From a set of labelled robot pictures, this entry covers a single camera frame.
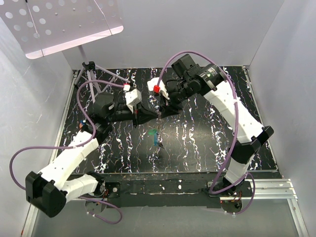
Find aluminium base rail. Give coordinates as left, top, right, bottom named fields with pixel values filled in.
left=21, top=70, right=309, bottom=237

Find green key tag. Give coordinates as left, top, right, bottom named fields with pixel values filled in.
left=149, top=129, right=157, bottom=135

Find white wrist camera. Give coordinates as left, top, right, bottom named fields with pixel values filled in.
left=147, top=77, right=169, bottom=100
left=123, top=84, right=142, bottom=113

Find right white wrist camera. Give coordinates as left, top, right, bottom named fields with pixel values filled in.
left=147, top=77, right=169, bottom=100

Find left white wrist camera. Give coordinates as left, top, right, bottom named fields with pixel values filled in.
left=123, top=84, right=142, bottom=113

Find colourful toy blocks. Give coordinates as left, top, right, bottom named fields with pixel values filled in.
left=79, top=119, right=87, bottom=130

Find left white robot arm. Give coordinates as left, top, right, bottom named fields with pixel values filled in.
left=25, top=89, right=158, bottom=218

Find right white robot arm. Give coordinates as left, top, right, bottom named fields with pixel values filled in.
left=147, top=51, right=274, bottom=196

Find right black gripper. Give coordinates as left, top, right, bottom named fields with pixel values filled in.
left=158, top=79, right=195, bottom=119

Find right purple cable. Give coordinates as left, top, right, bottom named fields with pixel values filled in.
left=155, top=51, right=255, bottom=215

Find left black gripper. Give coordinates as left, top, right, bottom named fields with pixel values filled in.
left=106, top=102, right=158, bottom=128

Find perforated music stand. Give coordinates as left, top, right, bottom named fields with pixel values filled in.
left=0, top=0, right=124, bottom=101

